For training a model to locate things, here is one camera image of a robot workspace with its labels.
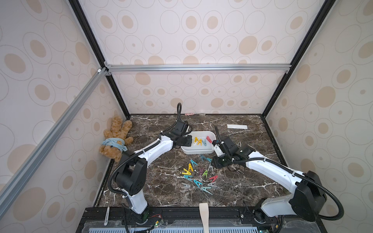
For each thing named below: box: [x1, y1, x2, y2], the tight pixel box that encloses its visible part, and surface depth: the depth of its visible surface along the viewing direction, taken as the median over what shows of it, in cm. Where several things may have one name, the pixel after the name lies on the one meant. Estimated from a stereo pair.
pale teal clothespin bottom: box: [201, 186, 214, 196], surface depth 83 cm
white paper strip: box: [226, 124, 249, 130], surface depth 115 cm
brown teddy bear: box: [99, 115, 135, 162], surface depth 99 cm
